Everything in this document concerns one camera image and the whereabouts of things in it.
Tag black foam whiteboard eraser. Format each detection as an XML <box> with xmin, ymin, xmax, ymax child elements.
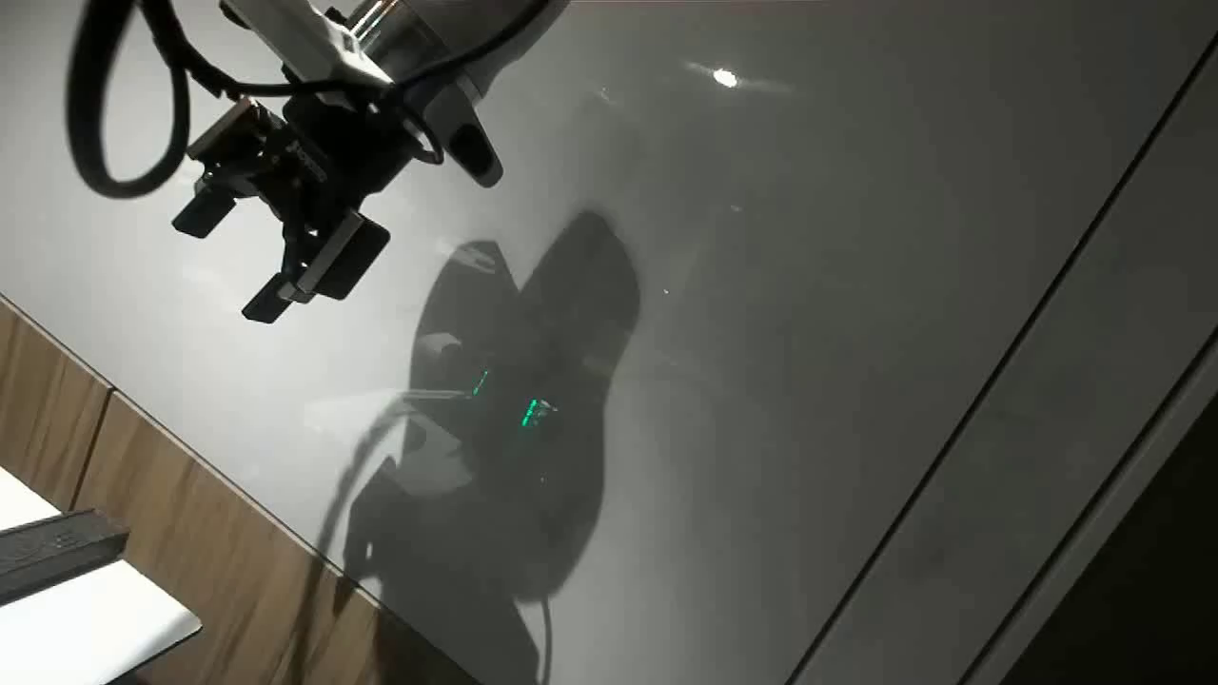
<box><xmin>0</xmin><ymin>506</ymin><xmax>128</xmax><ymax>608</ymax></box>

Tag narrow glass whiteboard panel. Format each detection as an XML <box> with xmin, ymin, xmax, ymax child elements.
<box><xmin>793</xmin><ymin>54</ymin><xmax>1218</xmax><ymax>685</ymax></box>

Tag white platform board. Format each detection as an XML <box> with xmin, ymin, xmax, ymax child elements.
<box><xmin>0</xmin><ymin>465</ymin><xmax>207</xmax><ymax>685</ymax></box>

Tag large glass whiteboard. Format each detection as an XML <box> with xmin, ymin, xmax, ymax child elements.
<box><xmin>0</xmin><ymin>0</ymin><xmax>1218</xmax><ymax>685</ymax></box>

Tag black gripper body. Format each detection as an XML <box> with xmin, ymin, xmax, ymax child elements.
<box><xmin>269</xmin><ymin>74</ymin><xmax>451</xmax><ymax>204</ymax></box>

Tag wooden wall panel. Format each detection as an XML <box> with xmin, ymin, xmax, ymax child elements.
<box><xmin>0</xmin><ymin>297</ymin><xmax>477</xmax><ymax>685</ymax></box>

